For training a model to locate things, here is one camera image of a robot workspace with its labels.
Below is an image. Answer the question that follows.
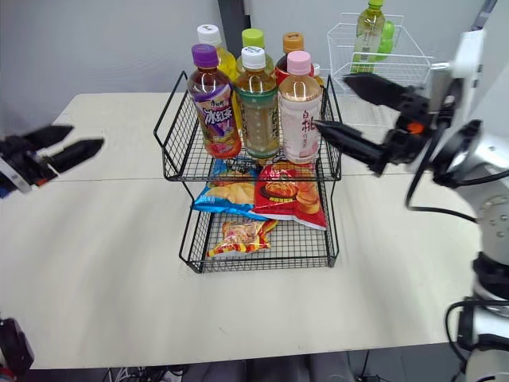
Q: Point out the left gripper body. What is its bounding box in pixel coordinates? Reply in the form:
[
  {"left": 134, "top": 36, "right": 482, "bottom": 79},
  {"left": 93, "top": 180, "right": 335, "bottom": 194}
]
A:
[{"left": 0, "top": 134, "right": 57, "bottom": 187}]

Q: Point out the white wire basket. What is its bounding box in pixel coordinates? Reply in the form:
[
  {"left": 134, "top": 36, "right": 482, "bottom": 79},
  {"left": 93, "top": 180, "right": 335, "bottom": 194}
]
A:
[{"left": 326, "top": 11, "right": 435, "bottom": 98}]

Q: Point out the orange cap dark drink bottle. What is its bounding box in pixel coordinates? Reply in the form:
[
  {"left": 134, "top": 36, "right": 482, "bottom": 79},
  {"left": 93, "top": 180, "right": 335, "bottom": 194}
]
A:
[{"left": 274, "top": 32, "right": 307, "bottom": 83}]

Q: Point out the green cap tea bottle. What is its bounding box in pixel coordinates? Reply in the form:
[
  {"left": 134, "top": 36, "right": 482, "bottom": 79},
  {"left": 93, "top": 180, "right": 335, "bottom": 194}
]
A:
[{"left": 235, "top": 28, "right": 276, "bottom": 79}]

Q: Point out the yellow red snack pack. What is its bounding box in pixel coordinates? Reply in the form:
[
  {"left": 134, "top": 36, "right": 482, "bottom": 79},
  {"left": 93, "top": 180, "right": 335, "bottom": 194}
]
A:
[{"left": 206, "top": 218, "right": 280, "bottom": 259}]

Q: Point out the black two-tier wire basket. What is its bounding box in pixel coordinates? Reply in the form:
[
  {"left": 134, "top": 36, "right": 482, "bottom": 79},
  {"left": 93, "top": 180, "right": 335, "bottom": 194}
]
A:
[{"left": 153, "top": 70, "right": 344, "bottom": 275}]

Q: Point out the pale green tea bottle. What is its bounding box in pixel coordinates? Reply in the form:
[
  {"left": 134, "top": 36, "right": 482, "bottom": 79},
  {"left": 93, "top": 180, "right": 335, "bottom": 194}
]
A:
[{"left": 352, "top": 0, "right": 389, "bottom": 76}]

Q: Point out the bright green plastic bottle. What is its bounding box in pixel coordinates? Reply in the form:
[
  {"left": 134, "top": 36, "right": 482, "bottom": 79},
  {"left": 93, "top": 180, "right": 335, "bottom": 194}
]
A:
[{"left": 376, "top": 19, "right": 397, "bottom": 63}]

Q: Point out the pink cap peach drink bottle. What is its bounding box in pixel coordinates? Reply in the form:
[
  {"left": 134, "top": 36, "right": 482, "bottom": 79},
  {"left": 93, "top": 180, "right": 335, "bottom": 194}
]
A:
[{"left": 277, "top": 50, "right": 324, "bottom": 165}]

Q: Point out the white cap yellow drink bottle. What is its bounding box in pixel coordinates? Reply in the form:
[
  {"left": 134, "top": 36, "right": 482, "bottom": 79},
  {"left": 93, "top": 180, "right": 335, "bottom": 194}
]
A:
[{"left": 196, "top": 23, "right": 240, "bottom": 120}]

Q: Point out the small white cap yellow bottle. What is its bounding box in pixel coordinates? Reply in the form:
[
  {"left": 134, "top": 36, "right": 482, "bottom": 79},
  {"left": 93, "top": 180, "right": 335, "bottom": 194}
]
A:
[{"left": 310, "top": 62, "right": 326, "bottom": 91}]

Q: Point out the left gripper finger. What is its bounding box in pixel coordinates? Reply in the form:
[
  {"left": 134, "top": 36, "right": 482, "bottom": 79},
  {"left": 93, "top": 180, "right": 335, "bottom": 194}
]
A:
[
  {"left": 49, "top": 137, "right": 106, "bottom": 175},
  {"left": 22, "top": 125, "right": 76, "bottom": 153}
]

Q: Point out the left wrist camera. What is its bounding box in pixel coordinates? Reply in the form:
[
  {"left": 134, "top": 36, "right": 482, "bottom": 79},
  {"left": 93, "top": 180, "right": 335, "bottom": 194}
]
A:
[{"left": 0, "top": 158, "right": 33, "bottom": 195}]

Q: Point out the robot body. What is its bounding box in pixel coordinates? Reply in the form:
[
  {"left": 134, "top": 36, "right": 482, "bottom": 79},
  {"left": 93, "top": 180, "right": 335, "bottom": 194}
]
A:
[{"left": 194, "top": 351, "right": 355, "bottom": 382}]

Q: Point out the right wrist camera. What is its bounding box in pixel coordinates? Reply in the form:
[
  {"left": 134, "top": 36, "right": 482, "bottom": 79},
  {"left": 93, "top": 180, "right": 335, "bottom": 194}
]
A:
[{"left": 448, "top": 29, "right": 488, "bottom": 83}]

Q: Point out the white cap green label bottle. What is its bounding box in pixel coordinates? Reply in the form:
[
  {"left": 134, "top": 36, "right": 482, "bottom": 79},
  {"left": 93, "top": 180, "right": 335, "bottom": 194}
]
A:
[{"left": 234, "top": 46, "right": 280, "bottom": 161}]

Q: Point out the blue potato chips pack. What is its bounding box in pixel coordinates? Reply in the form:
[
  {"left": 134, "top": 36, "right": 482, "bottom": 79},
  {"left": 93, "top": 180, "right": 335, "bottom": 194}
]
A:
[{"left": 192, "top": 156, "right": 264, "bottom": 219}]

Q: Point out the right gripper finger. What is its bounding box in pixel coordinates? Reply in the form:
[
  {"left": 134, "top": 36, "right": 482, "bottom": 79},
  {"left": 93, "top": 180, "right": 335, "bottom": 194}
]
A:
[
  {"left": 342, "top": 72, "right": 415, "bottom": 116},
  {"left": 315, "top": 121, "right": 389, "bottom": 177}
]

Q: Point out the black cable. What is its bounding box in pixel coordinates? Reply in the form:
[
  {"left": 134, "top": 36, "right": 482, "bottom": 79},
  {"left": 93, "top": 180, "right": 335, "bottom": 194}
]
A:
[
  {"left": 404, "top": 95, "right": 480, "bottom": 224},
  {"left": 443, "top": 296, "right": 484, "bottom": 353}
]

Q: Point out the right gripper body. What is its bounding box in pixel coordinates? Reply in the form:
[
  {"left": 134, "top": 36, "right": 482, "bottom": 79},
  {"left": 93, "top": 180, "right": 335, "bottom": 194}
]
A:
[{"left": 375, "top": 85, "right": 454, "bottom": 177}]

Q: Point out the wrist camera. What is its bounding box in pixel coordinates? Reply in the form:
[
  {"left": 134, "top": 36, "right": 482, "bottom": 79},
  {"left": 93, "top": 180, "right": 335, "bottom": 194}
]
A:
[
  {"left": 0, "top": 158, "right": 33, "bottom": 195},
  {"left": 448, "top": 29, "right": 488, "bottom": 83}
]

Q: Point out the purple cap red tea bottle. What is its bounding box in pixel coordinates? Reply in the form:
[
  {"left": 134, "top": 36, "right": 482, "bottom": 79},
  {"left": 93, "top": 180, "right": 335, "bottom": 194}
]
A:
[{"left": 186, "top": 43, "right": 243, "bottom": 159}]

